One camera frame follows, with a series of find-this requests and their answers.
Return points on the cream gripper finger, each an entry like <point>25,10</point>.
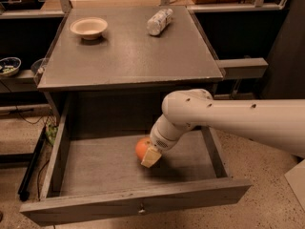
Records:
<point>151,156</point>

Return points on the blue patterned bowl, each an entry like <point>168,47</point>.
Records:
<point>9,66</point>

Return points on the grey wooden cabinet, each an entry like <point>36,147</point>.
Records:
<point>127,55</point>

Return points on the grey side shelf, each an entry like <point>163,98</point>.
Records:
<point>244,68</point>

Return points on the open grey top drawer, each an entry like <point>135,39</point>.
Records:
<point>94,172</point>

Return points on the clear plastic water bottle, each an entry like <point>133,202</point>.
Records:
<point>159,21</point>

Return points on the white paper bowl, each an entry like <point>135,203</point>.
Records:
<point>89,28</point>

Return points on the black floor bar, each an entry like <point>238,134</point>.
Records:
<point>23,189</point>

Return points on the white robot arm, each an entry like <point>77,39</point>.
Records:
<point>277,123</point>

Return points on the clear plastic container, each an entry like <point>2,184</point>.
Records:
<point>38,68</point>

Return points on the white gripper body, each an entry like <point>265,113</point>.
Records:
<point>159,139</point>

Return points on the metal drawer knob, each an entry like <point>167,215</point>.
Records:
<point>141,210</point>

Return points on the orange fruit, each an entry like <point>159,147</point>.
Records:
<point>141,147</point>

